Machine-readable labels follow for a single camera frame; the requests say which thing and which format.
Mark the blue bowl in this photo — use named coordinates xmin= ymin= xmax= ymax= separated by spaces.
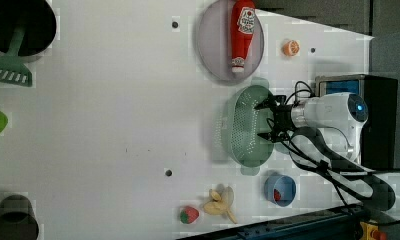
xmin=264 ymin=174 xmax=296 ymax=207

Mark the green plastic strainer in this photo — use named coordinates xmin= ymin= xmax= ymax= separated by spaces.
xmin=220 ymin=78 xmax=274 ymax=176

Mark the strawberry toy in bowl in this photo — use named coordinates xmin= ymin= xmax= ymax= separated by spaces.
xmin=273 ymin=190 xmax=282 ymax=201

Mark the black cup upper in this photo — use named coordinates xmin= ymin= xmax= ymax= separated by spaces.
xmin=0 ymin=0 xmax=58 ymax=62

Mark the orange slice toy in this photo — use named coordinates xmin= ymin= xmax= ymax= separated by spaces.
xmin=282 ymin=40 xmax=300 ymax=57

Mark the green spatula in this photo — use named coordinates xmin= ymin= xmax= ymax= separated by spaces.
xmin=0 ymin=26 xmax=32 ymax=87

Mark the grey round plate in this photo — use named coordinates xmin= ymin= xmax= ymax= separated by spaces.
xmin=196 ymin=0 xmax=264 ymax=82

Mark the red strawberry toy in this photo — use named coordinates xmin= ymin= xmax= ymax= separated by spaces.
xmin=179 ymin=206 xmax=200 ymax=224

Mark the red ketchup bottle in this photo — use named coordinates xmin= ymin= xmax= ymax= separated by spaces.
xmin=230 ymin=0 xmax=255 ymax=73

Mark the peeled banana toy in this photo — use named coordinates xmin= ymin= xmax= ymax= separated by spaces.
xmin=203 ymin=186 xmax=238 ymax=224

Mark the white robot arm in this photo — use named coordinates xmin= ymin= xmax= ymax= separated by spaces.
xmin=255 ymin=92 xmax=396 ymax=211

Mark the black microwave oven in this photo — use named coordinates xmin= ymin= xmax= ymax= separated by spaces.
xmin=315 ymin=74 xmax=398 ymax=170

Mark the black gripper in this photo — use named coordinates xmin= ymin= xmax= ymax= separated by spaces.
xmin=254 ymin=95 xmax=296 ymax=142

